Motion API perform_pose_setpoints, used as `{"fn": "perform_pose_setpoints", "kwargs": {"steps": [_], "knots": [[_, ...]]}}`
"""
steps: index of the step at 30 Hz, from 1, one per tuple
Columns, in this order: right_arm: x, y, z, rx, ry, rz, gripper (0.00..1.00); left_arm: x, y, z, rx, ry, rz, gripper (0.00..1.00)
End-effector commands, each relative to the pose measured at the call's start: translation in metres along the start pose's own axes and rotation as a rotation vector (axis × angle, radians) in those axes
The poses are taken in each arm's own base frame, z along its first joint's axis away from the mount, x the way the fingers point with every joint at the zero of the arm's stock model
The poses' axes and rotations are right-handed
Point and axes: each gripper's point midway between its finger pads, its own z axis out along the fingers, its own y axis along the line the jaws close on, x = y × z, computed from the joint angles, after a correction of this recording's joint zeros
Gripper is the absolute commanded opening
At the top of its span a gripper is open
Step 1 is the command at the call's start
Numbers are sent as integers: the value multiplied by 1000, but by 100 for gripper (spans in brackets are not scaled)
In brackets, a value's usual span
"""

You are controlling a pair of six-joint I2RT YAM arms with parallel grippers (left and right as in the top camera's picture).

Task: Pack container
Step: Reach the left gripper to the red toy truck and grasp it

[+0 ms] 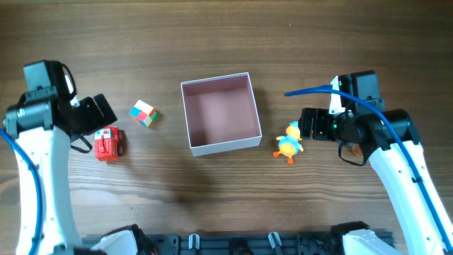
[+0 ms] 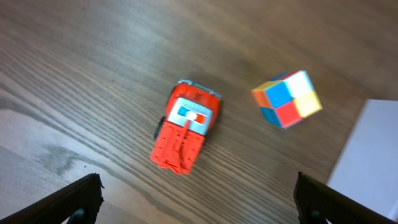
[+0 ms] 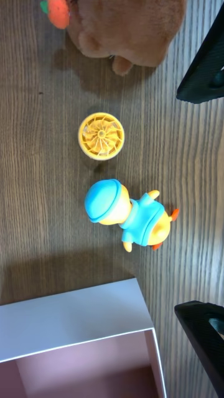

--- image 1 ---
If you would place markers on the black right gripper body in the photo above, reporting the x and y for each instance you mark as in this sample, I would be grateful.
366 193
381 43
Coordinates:
325 127

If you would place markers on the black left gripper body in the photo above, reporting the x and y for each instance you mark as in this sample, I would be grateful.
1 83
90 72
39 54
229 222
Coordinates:
92 116

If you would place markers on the red toy truck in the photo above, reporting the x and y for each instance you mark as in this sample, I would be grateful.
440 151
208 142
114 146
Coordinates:
108 144

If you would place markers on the orange duck toy blue hat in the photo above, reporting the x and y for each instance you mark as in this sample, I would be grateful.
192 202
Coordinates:
290 145

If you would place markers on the multicoloured puzzle cube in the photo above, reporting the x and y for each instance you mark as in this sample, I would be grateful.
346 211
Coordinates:
143 113

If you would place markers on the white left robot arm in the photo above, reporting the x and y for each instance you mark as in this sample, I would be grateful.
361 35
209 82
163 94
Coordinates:
47 221

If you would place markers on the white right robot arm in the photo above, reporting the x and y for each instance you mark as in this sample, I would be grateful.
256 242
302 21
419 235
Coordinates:
391 144

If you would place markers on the brown plush capybara toy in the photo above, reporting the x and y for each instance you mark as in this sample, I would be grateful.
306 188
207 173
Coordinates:
355 149

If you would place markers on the white box pink interior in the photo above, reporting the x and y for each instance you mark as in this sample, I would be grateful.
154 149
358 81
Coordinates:
221 114

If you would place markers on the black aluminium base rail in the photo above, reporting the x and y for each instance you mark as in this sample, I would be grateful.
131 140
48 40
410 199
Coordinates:
302 243

